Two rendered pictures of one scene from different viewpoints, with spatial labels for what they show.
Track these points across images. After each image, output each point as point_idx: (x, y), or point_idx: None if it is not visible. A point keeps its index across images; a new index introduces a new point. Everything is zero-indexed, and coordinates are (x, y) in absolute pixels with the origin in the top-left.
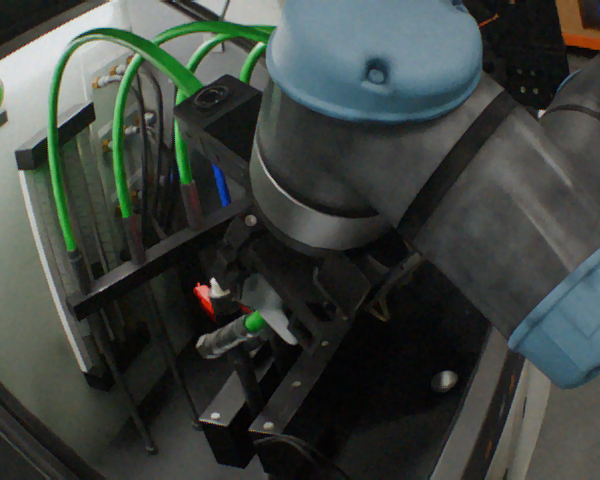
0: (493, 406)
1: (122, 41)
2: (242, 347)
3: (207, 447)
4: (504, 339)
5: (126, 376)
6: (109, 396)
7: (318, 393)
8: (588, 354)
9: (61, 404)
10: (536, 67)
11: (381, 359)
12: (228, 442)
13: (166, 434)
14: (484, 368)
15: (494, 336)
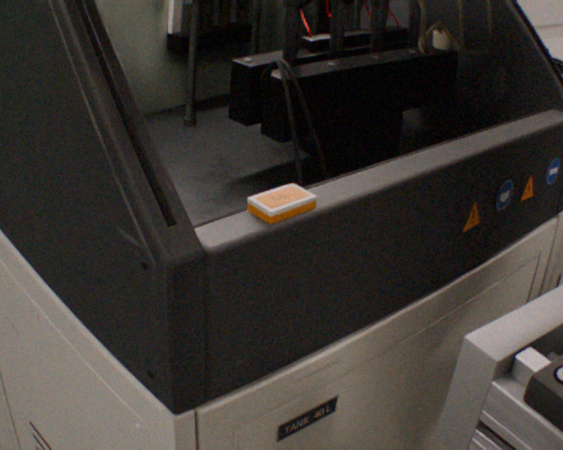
0: (484, 160)
1: None
2: (294, 3)
3: (241, 134)
4: (525, 128)
5: (213, 65)
6: (183, 70)
7: (346, 82)
8: None
9: (125, 47)
10: None
11: (437, 138)
12: (245, 87)
13: (214, 118)
14: (493, 132)
15: (518, 123)
